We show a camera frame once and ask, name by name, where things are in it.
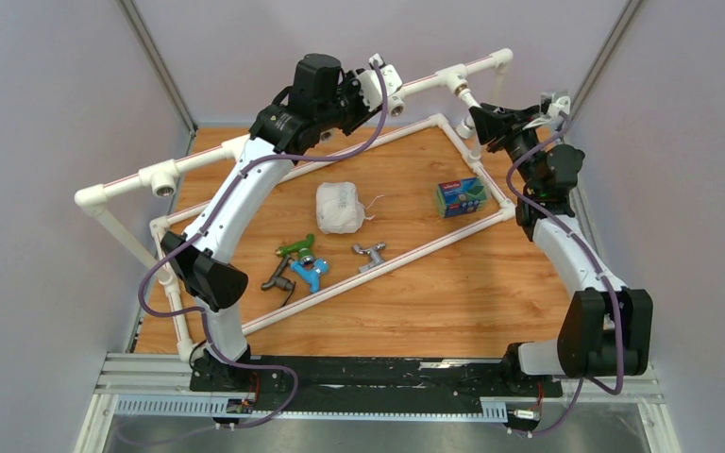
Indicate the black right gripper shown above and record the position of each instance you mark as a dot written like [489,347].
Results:
[495,127]

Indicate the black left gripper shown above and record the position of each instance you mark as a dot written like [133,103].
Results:
[352,87]

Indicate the white plastic faucet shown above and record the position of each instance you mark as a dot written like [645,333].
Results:
[466,128]

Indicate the white PVC pipe frame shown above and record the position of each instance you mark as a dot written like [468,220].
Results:
[161,180]

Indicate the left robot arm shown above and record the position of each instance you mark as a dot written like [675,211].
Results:
[322,96]

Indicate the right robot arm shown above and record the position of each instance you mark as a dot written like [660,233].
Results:
[607,327]

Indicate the green sponge pack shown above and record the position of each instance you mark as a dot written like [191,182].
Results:
[460,197]

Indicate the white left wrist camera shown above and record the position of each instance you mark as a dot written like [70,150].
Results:
[378,82]

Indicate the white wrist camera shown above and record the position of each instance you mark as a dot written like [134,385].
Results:
[555,105]
[378,82]

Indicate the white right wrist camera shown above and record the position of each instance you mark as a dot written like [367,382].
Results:
[555,105]

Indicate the white drawstring bag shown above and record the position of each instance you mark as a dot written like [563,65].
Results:
[338,208]

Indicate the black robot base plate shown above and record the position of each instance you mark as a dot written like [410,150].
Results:
[369,384]

